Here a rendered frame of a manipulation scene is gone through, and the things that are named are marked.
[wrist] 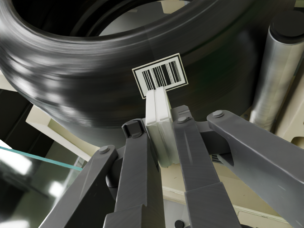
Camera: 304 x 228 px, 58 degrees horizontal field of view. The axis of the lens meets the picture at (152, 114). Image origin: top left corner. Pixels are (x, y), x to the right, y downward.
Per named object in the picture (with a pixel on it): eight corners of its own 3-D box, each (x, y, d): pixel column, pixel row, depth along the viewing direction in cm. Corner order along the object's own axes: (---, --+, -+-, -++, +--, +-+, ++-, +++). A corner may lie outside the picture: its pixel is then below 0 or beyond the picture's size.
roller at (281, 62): (246, 144, 61) (245, 125, 63) (268, 144, 60) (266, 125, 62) (272, 40, 30) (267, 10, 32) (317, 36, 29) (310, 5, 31)
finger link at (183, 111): (176, 141, 14) (235, 124, 13) (169, 108, 18) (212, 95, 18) (184, 166, 14) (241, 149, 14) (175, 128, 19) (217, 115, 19)
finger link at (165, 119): (157, 120, 15) (170, 116, 15) (154, 88, 22) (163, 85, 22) (173, 165, 16) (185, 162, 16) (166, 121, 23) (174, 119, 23)
